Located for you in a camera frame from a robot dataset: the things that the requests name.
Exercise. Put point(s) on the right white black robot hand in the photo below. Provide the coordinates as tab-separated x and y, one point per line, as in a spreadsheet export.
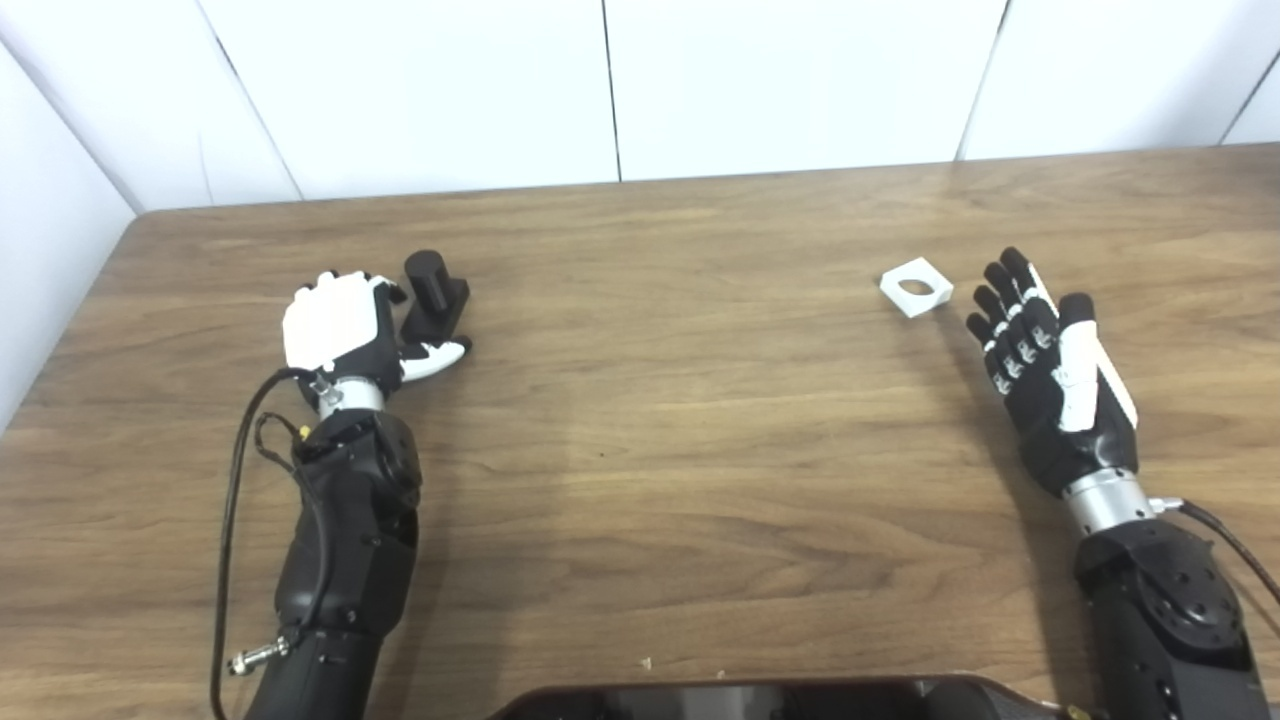
1075	390

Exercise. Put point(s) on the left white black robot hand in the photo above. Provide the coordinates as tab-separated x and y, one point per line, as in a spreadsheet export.
330	325

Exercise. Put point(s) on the black peg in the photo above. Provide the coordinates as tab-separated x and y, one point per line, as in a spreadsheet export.
435	295

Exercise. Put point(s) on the white square piece with hole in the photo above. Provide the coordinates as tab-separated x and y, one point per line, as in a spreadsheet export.
903	302

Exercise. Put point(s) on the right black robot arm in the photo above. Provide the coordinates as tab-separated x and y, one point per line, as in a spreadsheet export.
1160	620

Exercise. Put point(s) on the black robot torso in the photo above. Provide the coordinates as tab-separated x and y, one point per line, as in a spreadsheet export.
760	703

